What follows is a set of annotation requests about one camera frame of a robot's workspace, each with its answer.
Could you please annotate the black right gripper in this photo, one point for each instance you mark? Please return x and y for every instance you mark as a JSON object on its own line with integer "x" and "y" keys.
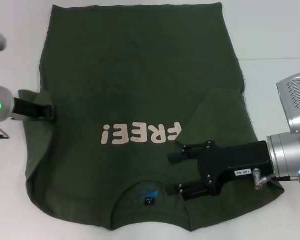
{"x": 237, "y": 157}

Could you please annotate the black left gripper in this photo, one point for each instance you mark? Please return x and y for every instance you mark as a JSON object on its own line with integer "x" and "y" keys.
{"x": 27, "y": 108}

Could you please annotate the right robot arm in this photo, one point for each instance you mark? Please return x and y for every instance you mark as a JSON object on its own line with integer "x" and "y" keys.
{"x": 287, "y": 155}

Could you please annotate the dark green FREE t-shirt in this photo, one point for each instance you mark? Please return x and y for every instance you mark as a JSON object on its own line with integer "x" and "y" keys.
{"x": 127, "y": 75}

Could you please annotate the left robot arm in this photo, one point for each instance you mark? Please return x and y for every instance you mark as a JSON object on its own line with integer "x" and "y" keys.
{"x": 1, "y": 102}

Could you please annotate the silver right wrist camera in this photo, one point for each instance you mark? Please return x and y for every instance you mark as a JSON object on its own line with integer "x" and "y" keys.
{"x": 297, "y": 105}

